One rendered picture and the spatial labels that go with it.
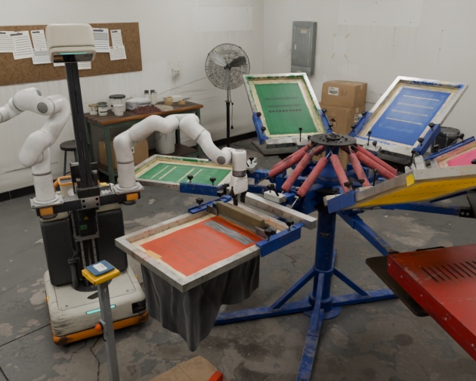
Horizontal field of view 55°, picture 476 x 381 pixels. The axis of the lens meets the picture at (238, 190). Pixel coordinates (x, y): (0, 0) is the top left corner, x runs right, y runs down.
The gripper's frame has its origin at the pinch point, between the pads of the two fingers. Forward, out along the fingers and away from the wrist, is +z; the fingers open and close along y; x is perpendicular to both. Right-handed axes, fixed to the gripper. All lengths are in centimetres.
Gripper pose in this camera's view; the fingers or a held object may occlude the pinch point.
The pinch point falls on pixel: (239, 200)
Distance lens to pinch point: 249.8
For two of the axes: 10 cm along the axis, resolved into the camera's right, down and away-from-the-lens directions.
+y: -7.3, 2.5, -6.3
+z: 0.0, 9.3, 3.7
